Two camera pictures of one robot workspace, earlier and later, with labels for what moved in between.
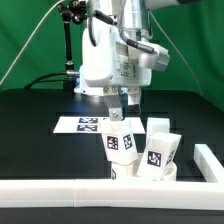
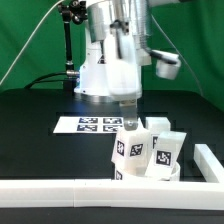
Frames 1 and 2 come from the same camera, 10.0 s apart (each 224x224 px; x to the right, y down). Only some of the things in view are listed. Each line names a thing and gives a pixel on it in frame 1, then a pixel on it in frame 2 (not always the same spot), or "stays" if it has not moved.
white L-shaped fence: (207, 195) stays
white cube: (119, 141) to (131, 151)
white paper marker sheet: (91, 124) stays
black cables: (46, 81) stays
